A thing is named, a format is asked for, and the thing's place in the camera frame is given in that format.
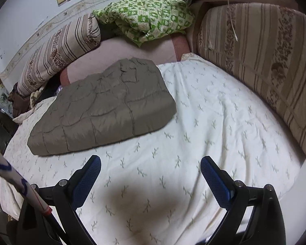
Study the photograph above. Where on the large striped floral cushion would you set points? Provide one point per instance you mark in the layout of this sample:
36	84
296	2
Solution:
257	56

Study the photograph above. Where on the pink blanket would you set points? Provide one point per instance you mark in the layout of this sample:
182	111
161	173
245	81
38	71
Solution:
122	51

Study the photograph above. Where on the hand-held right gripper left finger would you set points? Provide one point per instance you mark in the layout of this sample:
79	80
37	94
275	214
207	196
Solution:
88	181

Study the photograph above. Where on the white blue-marked pole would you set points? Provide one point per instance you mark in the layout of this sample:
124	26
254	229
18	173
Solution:
15	178

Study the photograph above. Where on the white leaf-print bed sheet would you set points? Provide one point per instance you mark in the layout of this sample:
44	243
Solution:
219	132

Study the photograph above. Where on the green patterned blanket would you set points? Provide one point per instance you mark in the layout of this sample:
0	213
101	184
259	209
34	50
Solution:
148	17

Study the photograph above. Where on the floral patterned cloth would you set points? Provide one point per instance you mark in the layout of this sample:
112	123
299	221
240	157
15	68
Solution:
0	99

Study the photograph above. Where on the grey-brown quilted jacket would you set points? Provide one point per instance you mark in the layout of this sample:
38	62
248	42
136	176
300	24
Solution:
104	107

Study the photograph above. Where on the small striped floral cushion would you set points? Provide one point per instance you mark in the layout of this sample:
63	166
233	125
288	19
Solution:
53	51

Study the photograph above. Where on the cream cloth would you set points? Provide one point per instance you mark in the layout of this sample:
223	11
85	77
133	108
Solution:
35	97

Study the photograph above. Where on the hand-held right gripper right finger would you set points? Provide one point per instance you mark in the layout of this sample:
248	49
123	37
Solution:
215	181

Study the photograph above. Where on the brown cloth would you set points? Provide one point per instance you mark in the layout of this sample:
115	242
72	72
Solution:
19	104

